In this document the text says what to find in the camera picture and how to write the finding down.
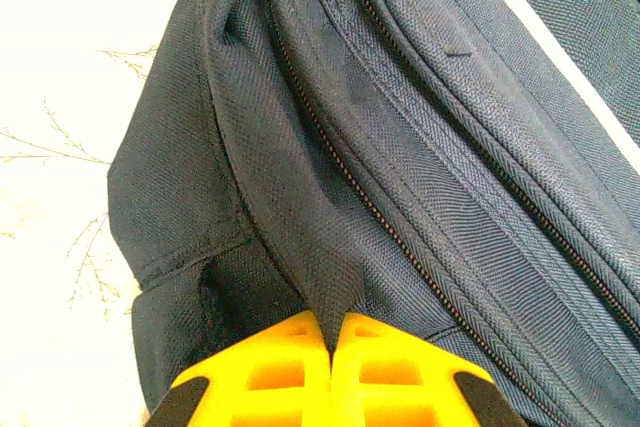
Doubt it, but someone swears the navy blue backpack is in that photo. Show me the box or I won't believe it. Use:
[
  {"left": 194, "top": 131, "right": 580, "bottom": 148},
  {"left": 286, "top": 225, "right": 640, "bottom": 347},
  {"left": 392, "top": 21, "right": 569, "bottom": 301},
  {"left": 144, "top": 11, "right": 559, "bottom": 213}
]
[{"left": 107, "top": 0, "right": 640, "bottom": 427}]

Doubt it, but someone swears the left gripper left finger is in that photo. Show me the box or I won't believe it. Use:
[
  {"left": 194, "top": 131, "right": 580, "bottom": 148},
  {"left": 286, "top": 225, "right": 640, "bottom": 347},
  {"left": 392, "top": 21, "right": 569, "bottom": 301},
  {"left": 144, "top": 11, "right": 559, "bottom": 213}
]
[{"left": 149, "top": 310, "right": 334, "bottom": 427}]

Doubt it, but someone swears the floral tablecloth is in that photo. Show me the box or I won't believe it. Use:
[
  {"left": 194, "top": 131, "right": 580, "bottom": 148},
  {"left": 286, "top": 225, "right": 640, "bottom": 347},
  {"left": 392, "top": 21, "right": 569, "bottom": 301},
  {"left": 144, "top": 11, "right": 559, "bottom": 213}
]
[{"left": 0, "top": 0, "right": 211, "bottom": 427}]

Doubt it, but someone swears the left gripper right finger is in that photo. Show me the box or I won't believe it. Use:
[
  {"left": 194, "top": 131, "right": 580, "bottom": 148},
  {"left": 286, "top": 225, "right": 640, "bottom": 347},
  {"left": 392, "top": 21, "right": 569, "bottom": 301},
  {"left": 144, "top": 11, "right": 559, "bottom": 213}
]
[{"left": 332, "top": 311, "right": 526, "bottom": 427}]

